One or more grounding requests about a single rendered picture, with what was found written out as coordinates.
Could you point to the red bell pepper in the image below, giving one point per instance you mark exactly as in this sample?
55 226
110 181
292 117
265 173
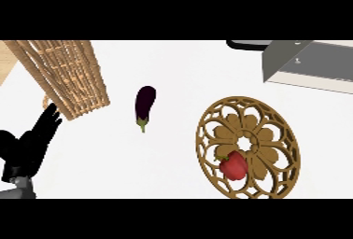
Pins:
234 166

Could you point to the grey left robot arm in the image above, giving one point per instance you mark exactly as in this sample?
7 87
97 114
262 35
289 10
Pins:
21 191

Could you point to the dark purple eggplant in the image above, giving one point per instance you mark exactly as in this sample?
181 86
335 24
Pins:
145 101

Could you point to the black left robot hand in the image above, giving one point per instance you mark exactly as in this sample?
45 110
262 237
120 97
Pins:
27 146

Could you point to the pale wooden board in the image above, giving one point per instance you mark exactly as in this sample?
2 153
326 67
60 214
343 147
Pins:
7 62

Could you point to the round brown openwork placemat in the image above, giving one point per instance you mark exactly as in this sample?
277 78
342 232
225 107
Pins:
267 130

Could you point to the grey open drawer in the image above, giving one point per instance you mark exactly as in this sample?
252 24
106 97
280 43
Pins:
312 63

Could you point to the black curved object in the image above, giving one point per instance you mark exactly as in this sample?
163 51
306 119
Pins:
246 46

